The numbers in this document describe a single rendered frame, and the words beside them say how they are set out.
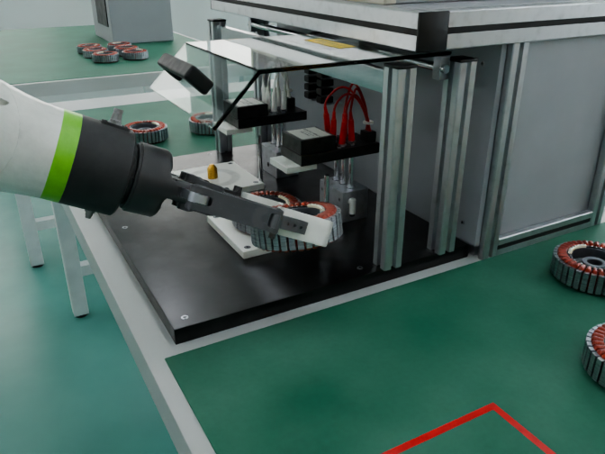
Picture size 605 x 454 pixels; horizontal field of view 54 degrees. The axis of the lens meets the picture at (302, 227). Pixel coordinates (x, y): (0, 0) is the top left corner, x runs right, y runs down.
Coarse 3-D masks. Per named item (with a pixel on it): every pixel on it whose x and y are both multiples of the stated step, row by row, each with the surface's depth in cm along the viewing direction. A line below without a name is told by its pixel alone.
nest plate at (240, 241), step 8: (208, 216) 97; (216, 216) 97; (216, 224) 95; (224, 224) 95; (232, 224) 95; (224, 232) 92; (232, 232) 92; (240, 232) 92; (232, 240) 90; (240, 240) 90; (248, 240) 90; (240, 248) 87; (248, 248) 87; (256, 248) 87; (248, 256) 87
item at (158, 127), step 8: (144, 120) 151; (128, 128) 144; (136, 128) 149; (144, 128) 148; (152, 128) 144; (160, 128) 145; (136, 136) 143; (144, 136) 143; (152, 136) 144; (160, 136) 145
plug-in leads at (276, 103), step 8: (280, 72) 114; (264, 80) 115; (264, 88) 115; (288, 88) 116; (264, 96) 116; (272, 96) 112; (280, 96) 116; (288, 96) 118; (272, 104) 112; (280, 104) 117; (288, 104) 117; (272, 112) 113
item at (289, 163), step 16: (304, 128) 95; (288, 144) 93; (304, 144) 89; (320, 144) 91; (336, 144) 95; (352, 144) 94; (368, 144) 95; (272, 160) 94; (288, 160) 93; (304, 160) 90; (320, 160) 91; (336, 160) 100; (352, 160) 96; (336, 176) 101; (352, 176) 97
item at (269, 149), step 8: (264, 144) 120; (272, 144) 120; (264, 152) 120; (272, 152) 116; (280, 152) 115; (264, 160) 121; (264, 168) 122; (272, 168) 118; (280, 176) 117; (288, 176) 118
